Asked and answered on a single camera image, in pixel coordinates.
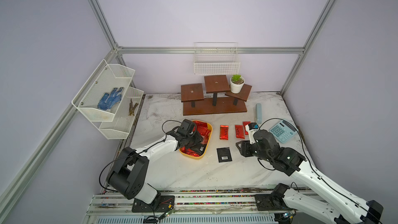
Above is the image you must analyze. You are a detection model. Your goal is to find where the black tea bag packet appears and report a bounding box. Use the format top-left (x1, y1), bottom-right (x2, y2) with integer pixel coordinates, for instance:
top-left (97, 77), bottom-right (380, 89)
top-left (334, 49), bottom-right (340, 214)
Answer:
top-left (190, 143), bottom-right (207, 157)
top-left (217, 147), bottom-right (232, 163)

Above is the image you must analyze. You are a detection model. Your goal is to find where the yellow plastic storage box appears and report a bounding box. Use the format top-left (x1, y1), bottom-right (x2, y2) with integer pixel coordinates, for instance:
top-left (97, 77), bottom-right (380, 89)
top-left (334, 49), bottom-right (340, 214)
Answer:
top-left (179, 120), bottom-right (213, 160)

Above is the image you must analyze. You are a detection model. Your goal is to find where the red tea bag packet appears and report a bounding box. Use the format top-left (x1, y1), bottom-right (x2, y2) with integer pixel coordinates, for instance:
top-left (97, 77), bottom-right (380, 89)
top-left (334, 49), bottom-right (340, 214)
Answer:
top-left (219, 125), bottom-right (229, 140)
top-left (243, 121), bottom-right (251, 135)
top-left (235, 125), bottom-right (245, 139)

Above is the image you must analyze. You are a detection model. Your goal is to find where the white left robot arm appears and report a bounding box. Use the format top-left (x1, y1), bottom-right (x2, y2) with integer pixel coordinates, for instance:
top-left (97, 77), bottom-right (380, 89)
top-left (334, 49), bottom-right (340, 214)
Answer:
top-left (106, 130), bottom-right (203, 206)

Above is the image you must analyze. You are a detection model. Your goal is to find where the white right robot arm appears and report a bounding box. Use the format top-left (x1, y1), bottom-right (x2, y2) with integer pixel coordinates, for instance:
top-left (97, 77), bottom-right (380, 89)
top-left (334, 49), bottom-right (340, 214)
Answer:
top-left (236, 131), bottom-right (383, 224)

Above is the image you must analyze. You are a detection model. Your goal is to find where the teal calculator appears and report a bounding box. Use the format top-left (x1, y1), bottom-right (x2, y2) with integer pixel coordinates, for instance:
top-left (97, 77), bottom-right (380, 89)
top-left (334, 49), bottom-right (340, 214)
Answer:
top-left (269, 119), bottom-right (297, 144)

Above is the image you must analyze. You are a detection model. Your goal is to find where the pale green eraser block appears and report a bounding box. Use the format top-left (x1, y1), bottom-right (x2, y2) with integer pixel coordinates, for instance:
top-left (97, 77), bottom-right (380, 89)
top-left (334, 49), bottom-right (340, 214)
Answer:
top-left (255, 103), bottom-right (262, 124)

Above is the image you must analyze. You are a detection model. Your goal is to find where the brown wooden tiered stand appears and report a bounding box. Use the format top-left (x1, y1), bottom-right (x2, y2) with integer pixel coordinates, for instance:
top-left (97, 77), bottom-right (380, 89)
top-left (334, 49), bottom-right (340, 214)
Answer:
top-left (181, 75), bottom-right (252, 116)

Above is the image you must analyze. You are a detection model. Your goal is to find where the brown twig bundle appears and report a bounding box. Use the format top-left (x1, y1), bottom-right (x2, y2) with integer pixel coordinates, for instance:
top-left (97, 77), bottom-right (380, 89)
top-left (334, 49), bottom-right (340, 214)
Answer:
top-left (129, 99), bottom-right (139, 116)

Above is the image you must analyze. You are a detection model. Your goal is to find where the lower white mesh shelf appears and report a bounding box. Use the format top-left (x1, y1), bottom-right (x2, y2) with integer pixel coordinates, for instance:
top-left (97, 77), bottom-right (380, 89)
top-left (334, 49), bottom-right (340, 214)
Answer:
top-left (97, 87), bottom-right (144, 140)

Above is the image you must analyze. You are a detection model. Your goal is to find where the white mesh shelf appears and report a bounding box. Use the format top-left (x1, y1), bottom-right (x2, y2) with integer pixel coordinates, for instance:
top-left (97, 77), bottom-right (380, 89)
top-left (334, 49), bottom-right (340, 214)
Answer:
top-left (72, 60), bottom-right (135, 122)
top-left (97, 87), bottom-right (144, 140)

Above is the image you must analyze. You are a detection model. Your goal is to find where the white potted green plant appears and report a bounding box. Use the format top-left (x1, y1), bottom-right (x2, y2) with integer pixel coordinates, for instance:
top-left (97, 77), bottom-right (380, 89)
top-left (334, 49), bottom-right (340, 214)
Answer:
top-left (230, 74), bottom-right (245, 94)

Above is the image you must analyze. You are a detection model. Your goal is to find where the blue dotted work glove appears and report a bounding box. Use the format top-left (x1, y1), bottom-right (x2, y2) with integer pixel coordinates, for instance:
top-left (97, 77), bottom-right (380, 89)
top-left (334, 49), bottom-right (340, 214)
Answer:
top-left (97, 87), bottom-right (124, 111)

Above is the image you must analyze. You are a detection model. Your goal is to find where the upper white mesh shelf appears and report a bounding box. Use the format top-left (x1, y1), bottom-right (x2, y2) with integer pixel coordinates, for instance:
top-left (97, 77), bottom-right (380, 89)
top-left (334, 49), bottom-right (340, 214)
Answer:
top-left (72, 60), bottom-right (135, 122)

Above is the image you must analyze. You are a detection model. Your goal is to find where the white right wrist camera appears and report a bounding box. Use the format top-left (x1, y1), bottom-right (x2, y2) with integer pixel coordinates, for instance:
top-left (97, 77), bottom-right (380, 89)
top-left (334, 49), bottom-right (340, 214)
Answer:
top-left (245, 122), bottom-right (259, 144)

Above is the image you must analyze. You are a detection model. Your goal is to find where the white wire wall basket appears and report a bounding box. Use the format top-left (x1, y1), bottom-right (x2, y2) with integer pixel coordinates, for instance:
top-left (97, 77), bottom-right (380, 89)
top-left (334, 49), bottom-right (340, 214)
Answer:
top-left (193, 42), bottom-right (240, 76)

